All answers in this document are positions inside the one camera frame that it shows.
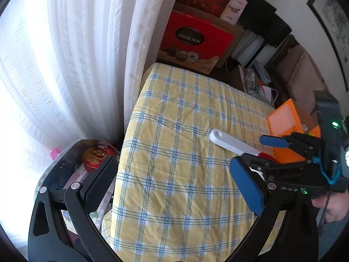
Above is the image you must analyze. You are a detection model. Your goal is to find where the red white lint brush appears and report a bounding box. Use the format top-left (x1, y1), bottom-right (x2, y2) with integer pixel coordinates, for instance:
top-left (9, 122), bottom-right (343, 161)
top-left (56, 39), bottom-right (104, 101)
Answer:
top-left (209, 129), bottom-right (278, 163)

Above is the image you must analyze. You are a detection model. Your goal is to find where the person's right hand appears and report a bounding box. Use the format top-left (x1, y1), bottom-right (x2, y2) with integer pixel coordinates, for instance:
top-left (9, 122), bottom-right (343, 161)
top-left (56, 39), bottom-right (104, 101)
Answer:
top-left (312, 190), bottom-right (348, 223)

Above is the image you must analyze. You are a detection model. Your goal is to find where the orange cardboard box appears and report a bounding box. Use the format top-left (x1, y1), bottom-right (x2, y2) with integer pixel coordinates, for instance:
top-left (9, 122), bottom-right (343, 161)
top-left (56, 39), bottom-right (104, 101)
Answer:
top-left (265, 99), bottom-right (322, 165)

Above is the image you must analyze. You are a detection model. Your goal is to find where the brown cushioned sofa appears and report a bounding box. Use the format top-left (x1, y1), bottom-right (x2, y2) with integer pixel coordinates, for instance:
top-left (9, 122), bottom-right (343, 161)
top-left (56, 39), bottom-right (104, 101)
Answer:
top-left (266, 34), bottom-right (329, 116)

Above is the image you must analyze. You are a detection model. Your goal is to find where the clear plastic storage bin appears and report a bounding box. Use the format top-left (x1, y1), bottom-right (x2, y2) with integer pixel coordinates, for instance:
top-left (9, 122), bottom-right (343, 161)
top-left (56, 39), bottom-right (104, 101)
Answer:
top-left (34, 139), bottom-right (120, 235)

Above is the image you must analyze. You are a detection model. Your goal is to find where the yellow plaid tablecloth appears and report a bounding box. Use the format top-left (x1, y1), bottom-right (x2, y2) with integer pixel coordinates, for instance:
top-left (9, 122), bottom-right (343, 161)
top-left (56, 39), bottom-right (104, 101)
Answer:
top-left (102, 63), bottom-right (272, 261)

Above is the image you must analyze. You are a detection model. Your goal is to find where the red round tin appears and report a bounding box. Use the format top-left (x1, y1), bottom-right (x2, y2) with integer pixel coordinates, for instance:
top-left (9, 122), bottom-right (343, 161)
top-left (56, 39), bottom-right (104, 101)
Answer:
top-left (82, 145), bottom-right (116, 173)

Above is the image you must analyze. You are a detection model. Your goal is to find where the brown cardboard box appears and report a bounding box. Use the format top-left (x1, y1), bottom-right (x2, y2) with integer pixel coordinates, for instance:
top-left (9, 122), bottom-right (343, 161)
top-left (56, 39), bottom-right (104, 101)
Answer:
top-left (174, 2), bottom-right (246, 69)

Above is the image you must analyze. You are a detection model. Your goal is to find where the left black speaker on stand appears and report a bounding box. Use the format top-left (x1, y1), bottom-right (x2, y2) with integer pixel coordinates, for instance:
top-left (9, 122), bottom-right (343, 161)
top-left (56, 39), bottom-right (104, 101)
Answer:
top-left (234, 0), bottom-right (276, 60)

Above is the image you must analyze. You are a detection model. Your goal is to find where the black speaker on stand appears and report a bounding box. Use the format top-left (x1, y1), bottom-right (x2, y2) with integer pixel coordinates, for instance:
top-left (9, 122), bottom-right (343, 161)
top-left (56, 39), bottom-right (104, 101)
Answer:
top-left (246, 12), bottom-right (293, 66)
top-left (234, 0), bottom-right (276, 60)

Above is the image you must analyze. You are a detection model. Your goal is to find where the right black speaker on stand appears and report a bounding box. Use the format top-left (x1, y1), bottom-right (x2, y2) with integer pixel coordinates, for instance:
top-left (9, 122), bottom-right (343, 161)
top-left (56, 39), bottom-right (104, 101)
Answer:
top-left (246, 12), bottom-right (293, 66)

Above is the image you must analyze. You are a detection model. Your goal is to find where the red chocolate collection box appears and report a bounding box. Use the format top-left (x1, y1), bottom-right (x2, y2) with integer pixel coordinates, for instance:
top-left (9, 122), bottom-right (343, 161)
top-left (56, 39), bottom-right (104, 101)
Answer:
top-left (157, 11), bottom-right (234, 74)

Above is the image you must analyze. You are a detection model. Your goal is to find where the framed landscape painting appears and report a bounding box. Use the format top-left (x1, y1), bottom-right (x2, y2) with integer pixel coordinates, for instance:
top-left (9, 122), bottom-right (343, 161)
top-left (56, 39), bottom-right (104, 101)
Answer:
top-left (307, 0), bottom-right (348, 91)

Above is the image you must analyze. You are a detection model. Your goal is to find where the white sheer curtain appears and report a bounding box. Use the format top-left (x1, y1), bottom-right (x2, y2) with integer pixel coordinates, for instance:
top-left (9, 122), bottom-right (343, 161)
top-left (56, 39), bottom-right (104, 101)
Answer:
top-left (1, 0), bottom-right (175, 247)

